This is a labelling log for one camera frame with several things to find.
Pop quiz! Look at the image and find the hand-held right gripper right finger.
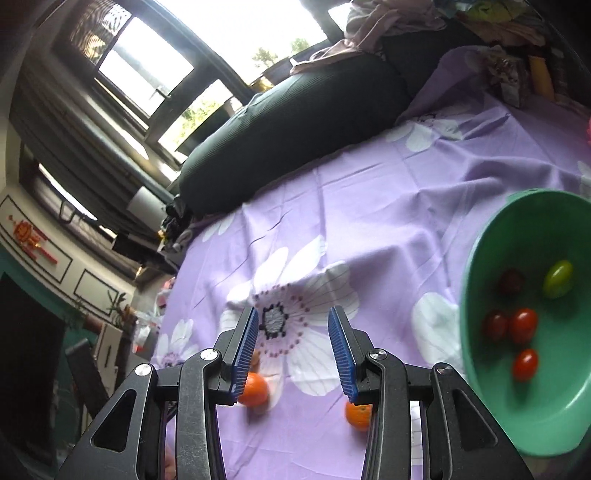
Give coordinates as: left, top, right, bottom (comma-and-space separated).
327, 305, 536, 480

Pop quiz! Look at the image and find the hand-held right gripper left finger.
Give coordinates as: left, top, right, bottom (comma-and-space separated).
58, 305, 260, 480

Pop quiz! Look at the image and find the orange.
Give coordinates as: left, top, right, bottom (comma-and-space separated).
345, 401, 374, 432
237, 372, 270, 408

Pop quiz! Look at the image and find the red cherry tomato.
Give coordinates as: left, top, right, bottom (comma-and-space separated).
509, 308, 539, 346
482, 311, 509, 342
512, 348, 540, 383
499, 268, 526, 297

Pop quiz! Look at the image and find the green plastic bowl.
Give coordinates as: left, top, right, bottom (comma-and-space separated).
459, 188, 591, 457

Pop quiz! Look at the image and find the green oval tomato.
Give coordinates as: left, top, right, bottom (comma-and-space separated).
542, 260, 574, 299

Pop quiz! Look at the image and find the potted plant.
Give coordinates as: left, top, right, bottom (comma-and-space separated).
104, 292, 129, 326

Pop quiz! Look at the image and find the purple floral bedsheet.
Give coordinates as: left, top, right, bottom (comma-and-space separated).
151, 45, 591, 480

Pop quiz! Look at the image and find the dark clothes heap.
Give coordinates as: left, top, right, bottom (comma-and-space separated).
157, 196, 197, 257

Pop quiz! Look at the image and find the white cylinder object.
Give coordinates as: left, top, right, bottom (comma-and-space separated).
126, 186, 163, 221

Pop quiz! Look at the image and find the dark green pillow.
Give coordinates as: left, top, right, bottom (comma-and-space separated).
178, 52, 446, 219

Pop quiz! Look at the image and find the snack bag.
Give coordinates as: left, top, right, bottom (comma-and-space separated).
482, 45, 532, 109

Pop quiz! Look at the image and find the pink clothes pile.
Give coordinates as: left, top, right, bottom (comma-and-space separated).
290, 0, 446, 77

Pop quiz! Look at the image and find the yellow packet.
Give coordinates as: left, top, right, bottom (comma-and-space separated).
529, 55, 555, 99

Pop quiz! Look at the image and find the red wall decoration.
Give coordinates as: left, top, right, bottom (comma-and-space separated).
7, 212, 61, 266

